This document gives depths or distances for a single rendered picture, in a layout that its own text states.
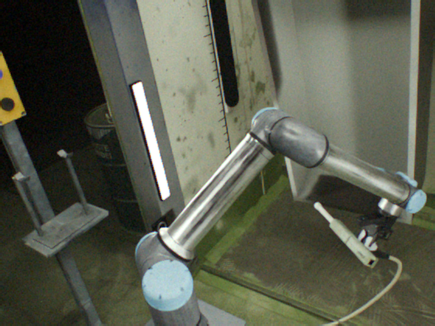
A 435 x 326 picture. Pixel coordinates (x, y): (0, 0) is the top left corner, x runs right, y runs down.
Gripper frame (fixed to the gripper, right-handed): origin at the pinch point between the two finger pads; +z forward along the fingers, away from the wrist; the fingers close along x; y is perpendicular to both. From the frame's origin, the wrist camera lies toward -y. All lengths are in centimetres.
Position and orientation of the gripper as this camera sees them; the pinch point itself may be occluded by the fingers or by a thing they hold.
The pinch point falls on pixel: (359, 248)
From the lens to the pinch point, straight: 186.0
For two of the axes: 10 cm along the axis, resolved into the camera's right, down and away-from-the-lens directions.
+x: -2.2, -3.7, 9.0
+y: 8.9, 3.1, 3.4
